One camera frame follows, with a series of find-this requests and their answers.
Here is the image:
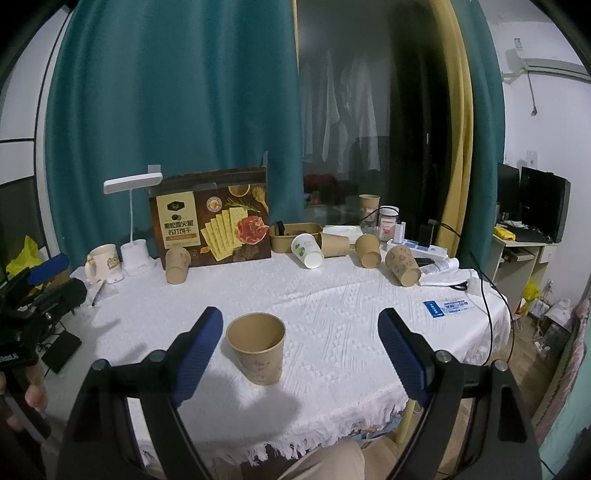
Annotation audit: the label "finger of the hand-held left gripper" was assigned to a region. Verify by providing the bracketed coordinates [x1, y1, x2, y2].
[25, 253, 71, 288]
[34, 278, 88, 320]

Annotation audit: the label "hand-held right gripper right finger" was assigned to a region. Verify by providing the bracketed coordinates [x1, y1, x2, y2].
[378, 307, 543, 480]

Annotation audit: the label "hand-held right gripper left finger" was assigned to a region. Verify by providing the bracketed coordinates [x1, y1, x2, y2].
[60, 306, 227, 480]

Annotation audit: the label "brown paper cup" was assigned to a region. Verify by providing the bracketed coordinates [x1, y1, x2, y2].
[359, 194, 381, 232]
[165, 247, 192, 285]
[320, 233, 351, 258]
[385, 245, 422, 288]
[226, 313, 286, 386]
[355, 234, 382, 269]

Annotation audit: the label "white paper cup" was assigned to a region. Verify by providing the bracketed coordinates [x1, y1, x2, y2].
[291, 233, 323, 270]

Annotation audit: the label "person's left hand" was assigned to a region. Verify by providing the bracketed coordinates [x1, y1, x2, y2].
[0, 364, 49, 431]

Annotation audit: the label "yellow plastic bag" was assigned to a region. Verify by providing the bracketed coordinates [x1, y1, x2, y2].
[6, 236, 41, 278]
[521, 278, 542, 311]

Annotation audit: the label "white ceramic mug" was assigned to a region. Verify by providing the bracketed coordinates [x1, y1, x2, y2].
[84, 244, 123, 285]

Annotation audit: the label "blue and white card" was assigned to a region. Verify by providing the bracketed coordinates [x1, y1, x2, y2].
[423, 298, 472, 318]

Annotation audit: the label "white tablecloth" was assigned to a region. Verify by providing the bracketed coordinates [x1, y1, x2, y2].
[46, 251, 511, 468]

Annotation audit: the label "white plastic bottle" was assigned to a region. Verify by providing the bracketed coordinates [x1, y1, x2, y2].
[422, 257, 460, 278]

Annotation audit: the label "white desk lamp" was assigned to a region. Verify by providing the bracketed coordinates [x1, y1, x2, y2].
[103, 172, 164, 278]

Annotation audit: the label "clear jar with white lid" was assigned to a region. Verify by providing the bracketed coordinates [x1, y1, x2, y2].
[379, 206, 400, 243]

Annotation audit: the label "brown cracker box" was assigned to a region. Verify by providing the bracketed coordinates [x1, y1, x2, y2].
[148, 167, 271, 269]

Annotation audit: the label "white computer desk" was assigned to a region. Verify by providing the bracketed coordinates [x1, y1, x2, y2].
[487, 226, 561, 317]

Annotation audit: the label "brown tray container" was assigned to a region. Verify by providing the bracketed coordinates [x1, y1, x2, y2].
[270, 222, 324, 254]

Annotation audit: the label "black monitor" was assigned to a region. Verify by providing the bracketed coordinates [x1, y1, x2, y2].
[497, 163, 522, 223]
[519, 167, 572, 244]

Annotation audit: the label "teal curtain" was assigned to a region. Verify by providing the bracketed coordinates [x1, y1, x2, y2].
[44, 0, 305, 278]
[455, 0, 506, 296]

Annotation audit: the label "yellow curtain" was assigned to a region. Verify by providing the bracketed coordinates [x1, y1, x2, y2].
[429, 0, 476, 259]

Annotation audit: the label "hanging white clothes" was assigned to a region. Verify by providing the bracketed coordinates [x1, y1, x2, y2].
[300, 48, 384, 164]

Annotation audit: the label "white air conditioner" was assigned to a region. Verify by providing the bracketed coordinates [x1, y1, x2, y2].
[501, 39, 591, 84]

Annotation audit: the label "black cable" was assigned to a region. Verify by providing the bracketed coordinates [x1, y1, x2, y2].
[360, 210, 514, 365]

